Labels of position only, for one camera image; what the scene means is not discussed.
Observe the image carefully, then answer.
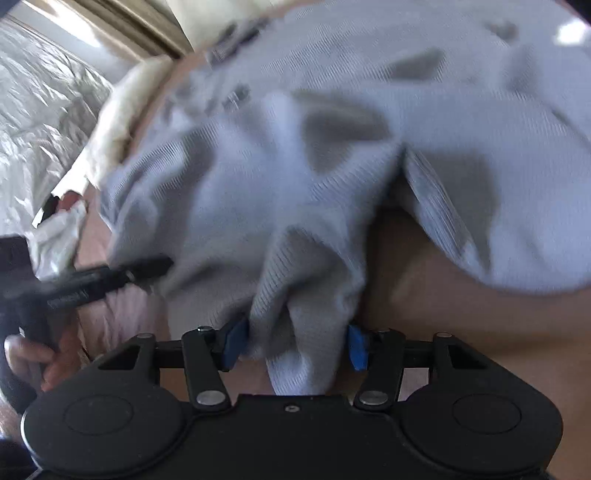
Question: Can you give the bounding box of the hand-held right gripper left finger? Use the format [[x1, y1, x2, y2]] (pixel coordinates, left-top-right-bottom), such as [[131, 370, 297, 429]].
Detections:
[[95, 318, 251, 412]]

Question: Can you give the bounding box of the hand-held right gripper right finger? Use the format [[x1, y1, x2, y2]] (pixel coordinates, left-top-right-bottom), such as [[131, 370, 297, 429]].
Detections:
[[347, 324, 490, 411]]

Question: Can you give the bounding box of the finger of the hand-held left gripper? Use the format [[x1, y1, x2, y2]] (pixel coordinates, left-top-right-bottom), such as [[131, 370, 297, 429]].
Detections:
[[116, 256, 175, 284]]

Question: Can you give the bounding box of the light blue knit garment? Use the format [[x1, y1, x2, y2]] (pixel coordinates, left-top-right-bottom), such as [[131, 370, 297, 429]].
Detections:
[[99, 0, 591, 398]]

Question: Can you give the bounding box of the person's left hand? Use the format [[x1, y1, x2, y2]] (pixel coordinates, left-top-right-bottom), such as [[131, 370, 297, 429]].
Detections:
[[4, 322, 87, 394]]

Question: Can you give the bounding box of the crumpled white cloth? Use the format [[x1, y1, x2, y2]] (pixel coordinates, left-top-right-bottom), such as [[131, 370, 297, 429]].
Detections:
[[31, 199, 89, 280]]

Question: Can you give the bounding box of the dark red bundle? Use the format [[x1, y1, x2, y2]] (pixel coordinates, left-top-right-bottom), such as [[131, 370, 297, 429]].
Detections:
[[33, 190, 85, 228]]

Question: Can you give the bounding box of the brown bed sheet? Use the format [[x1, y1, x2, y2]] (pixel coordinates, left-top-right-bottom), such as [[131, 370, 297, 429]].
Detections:
[[74, 58, 591, 416]]

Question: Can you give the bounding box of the cream pillow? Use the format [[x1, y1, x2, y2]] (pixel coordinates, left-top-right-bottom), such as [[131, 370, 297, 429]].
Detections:
[[82, 58, 178, 188]]

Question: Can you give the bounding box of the crinkled silver sheet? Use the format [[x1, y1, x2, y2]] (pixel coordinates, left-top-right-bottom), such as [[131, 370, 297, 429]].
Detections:
[[0, 17, 115, 243]]

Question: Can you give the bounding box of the beige curtain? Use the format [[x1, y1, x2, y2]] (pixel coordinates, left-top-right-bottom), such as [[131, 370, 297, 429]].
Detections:
[[58, 0, 197, 61]]

